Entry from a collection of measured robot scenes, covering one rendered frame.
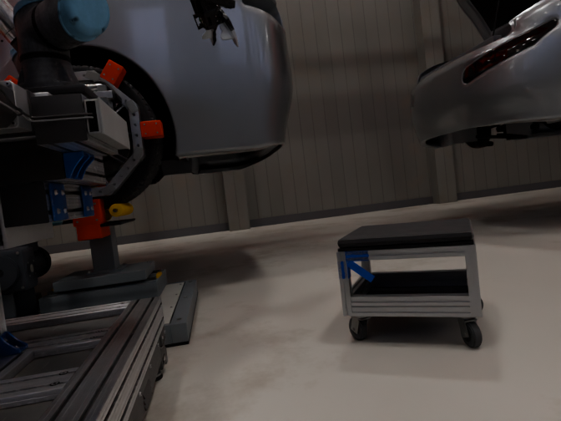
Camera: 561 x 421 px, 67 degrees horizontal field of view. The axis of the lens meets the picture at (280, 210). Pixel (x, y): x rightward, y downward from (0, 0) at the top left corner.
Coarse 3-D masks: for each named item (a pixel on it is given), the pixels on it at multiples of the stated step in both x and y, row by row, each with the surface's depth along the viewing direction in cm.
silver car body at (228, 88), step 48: (144, 0) 208; (240, 0) 216; (0, 48) 201; (144, 48) 208; (192, 48) 212; (240, 48) 215; (192, 96) 212; (240, 96) 216; (288, 96) 235; (192, 144) 213; (240, 144) 217
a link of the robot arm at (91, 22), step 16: (48, 0) 97; (64, 0) 94; (80, 0) 96; (96, 0) 99; (48, 16) 97; (64, 16) 95; (80, 16) 96; (96, 16) 99; (48, 32) 100; (64, 32) 98; (80, 32) 98; (96, 32) 100; (64, 48) 105
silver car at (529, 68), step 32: (544, 0) 257; (512, 32) 270; (544, 32) 254; (448, 64) 313; (480, 64) 281; (512, 64) 264; (544, 64) 255; (416, 96) 359; (448, 96) 309; (480, 96) 283; (512, 96) 267; (544, 96) 258; (416, 128) 375; (448, 128) 322; (480, 128) 406; (512, 128) 404; (544, 128) 439
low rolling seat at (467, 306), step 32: (416, 224) 149; (448, 224) 138; (352, 256) 132; (384, 256) 128; (416, 256) 125; (352, 288) 144; (384, 288) 159; (416, 288) 154; (448, 288) 149; (352, 320) 139
